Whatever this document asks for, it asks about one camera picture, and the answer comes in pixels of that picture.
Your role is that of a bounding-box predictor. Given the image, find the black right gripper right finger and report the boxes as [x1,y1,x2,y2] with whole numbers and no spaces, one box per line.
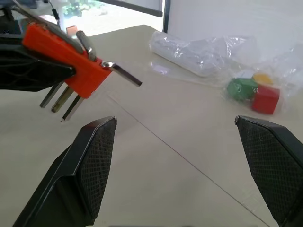
[234,115,303,227]

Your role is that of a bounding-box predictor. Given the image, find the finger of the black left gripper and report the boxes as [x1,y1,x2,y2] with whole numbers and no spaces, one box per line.
[0,6,27,38]
[0,37,77,93]

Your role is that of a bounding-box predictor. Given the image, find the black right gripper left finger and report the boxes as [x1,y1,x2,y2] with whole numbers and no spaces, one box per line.
[11,115,118,227]

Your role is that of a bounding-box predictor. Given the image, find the small red block with pins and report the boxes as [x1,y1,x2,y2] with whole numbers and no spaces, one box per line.
[22,22,112,100]

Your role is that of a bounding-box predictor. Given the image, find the small brown box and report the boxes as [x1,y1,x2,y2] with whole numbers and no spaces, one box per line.
[66,25,78,37]

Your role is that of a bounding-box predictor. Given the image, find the green plants outside window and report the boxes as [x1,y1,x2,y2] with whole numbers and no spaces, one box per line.
[61,3,84,18]

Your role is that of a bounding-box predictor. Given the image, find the green block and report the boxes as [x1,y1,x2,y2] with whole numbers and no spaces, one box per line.
[226,78,258,103]

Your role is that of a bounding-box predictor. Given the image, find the yellow block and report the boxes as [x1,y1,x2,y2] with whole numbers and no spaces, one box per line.
[252,73,274,86]

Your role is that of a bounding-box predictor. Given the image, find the clear plastic bag with blocks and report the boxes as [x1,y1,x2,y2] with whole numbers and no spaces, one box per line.
[219,44,303,115]

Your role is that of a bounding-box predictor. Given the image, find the white box in plastic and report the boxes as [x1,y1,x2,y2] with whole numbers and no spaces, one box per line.
[151,35,225,78]

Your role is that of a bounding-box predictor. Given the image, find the thin black hanging cable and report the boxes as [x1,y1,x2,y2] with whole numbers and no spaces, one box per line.
[48,0,60,27]

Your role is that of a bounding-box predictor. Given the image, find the dark window frame post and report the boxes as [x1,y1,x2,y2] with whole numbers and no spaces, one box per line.
[162,0,172,34]

